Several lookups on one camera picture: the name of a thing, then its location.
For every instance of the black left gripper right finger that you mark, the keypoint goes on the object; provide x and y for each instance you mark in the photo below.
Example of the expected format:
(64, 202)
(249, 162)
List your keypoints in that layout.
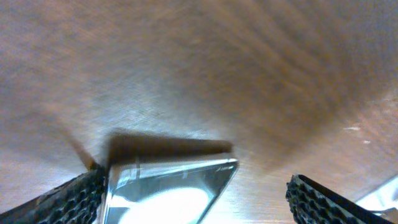
(312, 203)

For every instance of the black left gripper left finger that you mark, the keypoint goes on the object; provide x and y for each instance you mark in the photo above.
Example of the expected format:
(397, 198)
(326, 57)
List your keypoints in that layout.
(75, 201)

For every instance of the black Galaxy smartphone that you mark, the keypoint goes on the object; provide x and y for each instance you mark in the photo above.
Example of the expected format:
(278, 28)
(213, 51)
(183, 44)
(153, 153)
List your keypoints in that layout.
(166, 191)

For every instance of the white power strip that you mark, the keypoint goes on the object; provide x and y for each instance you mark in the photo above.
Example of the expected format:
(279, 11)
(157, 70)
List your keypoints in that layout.
(382, 201)

